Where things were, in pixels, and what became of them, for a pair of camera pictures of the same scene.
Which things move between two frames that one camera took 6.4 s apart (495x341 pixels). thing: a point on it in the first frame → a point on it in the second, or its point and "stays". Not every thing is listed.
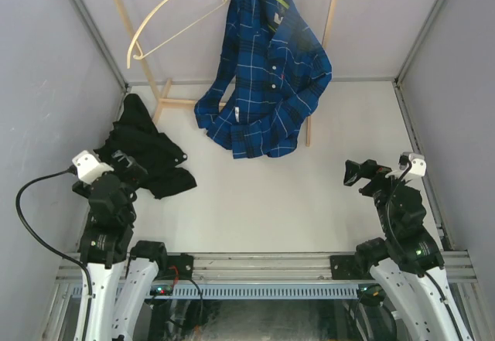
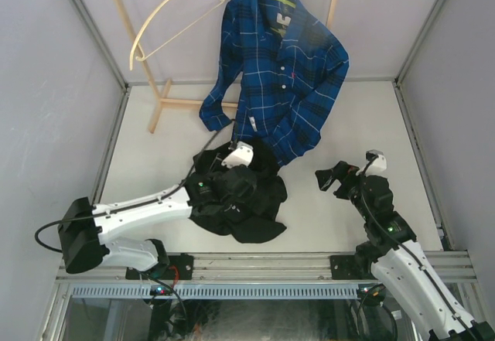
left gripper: [133, 173] → [223, 168]
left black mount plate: [175, 267] stays
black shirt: [133, 131] → [257, 223]
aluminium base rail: [267, 267] stays
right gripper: [368, 168] → [343, 172]
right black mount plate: [345, 267] stays
